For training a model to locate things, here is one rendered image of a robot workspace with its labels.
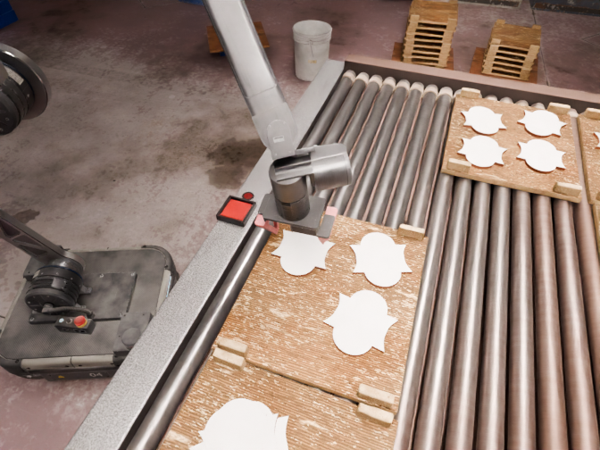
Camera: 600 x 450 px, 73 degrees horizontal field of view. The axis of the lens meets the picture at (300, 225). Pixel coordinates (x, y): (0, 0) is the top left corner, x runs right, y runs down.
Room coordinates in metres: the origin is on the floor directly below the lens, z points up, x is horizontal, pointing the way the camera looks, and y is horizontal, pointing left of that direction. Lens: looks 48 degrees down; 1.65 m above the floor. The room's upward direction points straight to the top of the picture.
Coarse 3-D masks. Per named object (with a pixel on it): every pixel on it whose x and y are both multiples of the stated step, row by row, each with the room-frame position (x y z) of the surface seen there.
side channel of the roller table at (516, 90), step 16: (352, 64) 1.43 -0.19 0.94; (368, 64) 1.41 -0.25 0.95; (384, 64) 1.40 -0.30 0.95; (400, 64) 1.40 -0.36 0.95; (416, 64) 1.40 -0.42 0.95; (416, 80) 1.34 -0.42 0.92; (432, 80) 1.33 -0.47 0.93; (448, 80) 1.31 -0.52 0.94; (464, 80) 1.29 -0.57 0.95; (480, 80) 1.29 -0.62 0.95; (496, 80) 1.29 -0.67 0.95; (512, 80) 1.29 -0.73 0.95; (496, 96) 1.25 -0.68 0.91; (512, 96) 1.23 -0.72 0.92; (528, 96) 1.22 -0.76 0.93; (544, 96) 1.20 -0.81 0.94; (560, 96) 1.19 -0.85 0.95; (576, 96) 1.19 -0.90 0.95; (592, 96) 1.19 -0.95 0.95
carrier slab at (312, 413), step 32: (224, 384) 0.26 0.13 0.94; (256, 384) 0.26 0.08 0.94; (288, 384) 0.26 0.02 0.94; (192, 416) 0.21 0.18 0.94; (288, 416) 0.21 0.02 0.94; (320, 416) 0.21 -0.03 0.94; (352, 416) 0.21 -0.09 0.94; (160, 448) 0.16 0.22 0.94; (288, 448) 0.16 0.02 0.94; (320, 448) 0.16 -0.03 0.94; (352, 448) 0.16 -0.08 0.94; (384, 448) 0.16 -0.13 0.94
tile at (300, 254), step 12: (288, 240) 0.58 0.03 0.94; (300, 240) 0.58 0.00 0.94; (312, 240) 0.58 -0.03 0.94; (276, 252) 0.55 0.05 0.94; (288, 252) 0.55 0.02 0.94; (300, 252) 0.55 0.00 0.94; (312, 252) 0.55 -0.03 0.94; (324, 252) 0.55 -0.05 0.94; (288, 264) 0.52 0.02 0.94; (300, 264) 0.52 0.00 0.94; (312, 264) 0.52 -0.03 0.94; (324, 264) 0.52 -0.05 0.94; (300, 276) 0.49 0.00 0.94
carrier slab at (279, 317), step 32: (352, 224) 0.64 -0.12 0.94; (352, 256) 0.54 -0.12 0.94; (416, 256) 0.54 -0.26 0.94; (256, 288) 0.46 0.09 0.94; (288, 288) 0.46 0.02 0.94; (320, 288) 0.46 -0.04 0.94; (352, 288) 0.46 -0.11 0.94; (384, 288) 0.46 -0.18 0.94; (416, 288) 0.46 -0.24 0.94; (256, 320) 0.39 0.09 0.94; (288, 320) 0.39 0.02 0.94; (320, 320) 0.39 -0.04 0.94; (256, 352) 0.32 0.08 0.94; (288, 352) 0.32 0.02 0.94; (320, 352) 0.32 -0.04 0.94; (384, 352) 0.32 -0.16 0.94; (320, 384) 0.26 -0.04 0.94; (352, 384) 0.26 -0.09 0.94; (384, 384) 0.26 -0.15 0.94
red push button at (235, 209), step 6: (228, 204) 0.71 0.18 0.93; (234, 204) 0.71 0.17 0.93; (240, 204) 0.71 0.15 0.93; (246, 204) 0.71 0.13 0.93; (228, 210) 0.69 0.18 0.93; (234, 210) 0.69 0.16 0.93; (240, 210) 0.69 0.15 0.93; (246, 210) 0.69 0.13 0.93; (228, 216) 0.67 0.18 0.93; (234, 216) 0.67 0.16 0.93; (240, 216) 0.67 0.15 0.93
